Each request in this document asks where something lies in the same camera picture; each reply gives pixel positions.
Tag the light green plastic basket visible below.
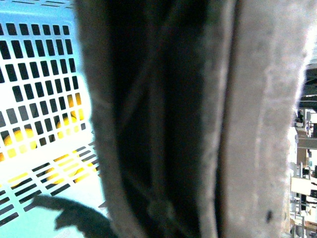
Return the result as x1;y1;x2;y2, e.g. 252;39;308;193
0;0;109;238

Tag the brown basket handle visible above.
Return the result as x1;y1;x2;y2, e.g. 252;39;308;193
75;0;317;238

